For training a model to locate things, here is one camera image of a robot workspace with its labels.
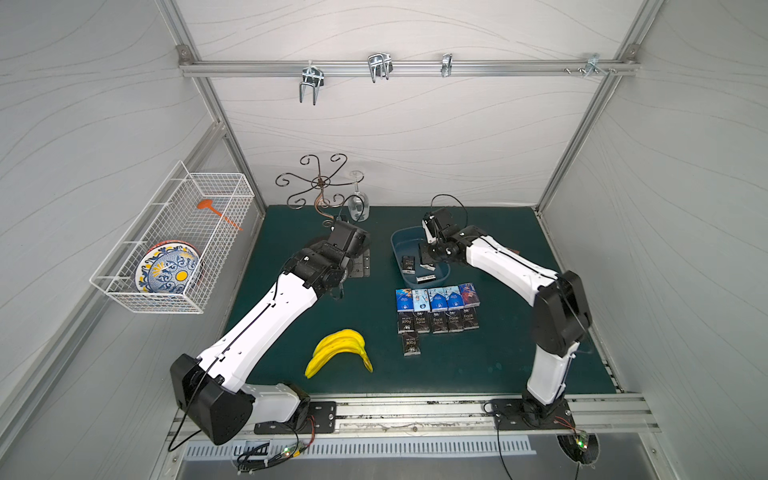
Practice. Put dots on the dark blue tissue pack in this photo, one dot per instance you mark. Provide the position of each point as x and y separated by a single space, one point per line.
404 300

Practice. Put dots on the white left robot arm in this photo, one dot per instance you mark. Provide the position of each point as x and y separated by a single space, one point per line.
211 388

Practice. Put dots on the metal hook right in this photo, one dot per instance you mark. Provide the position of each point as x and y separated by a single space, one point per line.
591 67

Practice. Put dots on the orange spatula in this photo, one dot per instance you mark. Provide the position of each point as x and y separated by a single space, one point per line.
208 204

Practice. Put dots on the white wire basket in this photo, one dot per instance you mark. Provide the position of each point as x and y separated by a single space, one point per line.
172 215

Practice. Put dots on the light blue tissue pack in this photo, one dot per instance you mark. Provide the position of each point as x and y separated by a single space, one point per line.
454 298
438 299

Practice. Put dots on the aluminium top rail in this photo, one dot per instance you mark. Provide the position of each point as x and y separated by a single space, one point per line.
429 68

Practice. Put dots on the red blue tissue pack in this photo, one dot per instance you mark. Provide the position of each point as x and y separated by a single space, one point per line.
469 295

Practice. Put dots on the black tissue pack top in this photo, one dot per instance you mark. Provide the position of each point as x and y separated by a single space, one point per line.
470 319

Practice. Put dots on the copper glass rack stand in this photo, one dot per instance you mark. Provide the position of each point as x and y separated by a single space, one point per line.
331 194

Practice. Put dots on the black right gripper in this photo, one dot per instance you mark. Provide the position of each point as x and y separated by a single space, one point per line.
426 255

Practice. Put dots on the metal hook left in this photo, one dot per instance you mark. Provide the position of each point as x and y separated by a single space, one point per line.
312 79

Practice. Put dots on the metal hook middle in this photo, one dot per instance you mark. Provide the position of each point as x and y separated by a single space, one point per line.
380 66

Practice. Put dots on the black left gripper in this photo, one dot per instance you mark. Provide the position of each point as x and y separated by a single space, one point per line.
359 264

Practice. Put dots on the blue yellow patterned plate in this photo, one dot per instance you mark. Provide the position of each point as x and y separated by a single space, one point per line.
167 268

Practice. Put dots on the metal hook small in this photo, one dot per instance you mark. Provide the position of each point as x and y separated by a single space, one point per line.
446 65

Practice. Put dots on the white blue tissue pack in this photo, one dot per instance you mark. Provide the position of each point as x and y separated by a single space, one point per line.
421 300

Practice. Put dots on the teal storage box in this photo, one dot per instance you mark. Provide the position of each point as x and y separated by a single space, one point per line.
405 242

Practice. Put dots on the yellow banana bunch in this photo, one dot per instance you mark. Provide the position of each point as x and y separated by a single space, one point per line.
341 342

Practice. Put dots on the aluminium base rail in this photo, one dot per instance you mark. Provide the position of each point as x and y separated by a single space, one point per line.
467 414

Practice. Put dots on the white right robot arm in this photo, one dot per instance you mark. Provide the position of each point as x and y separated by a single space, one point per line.
561 313

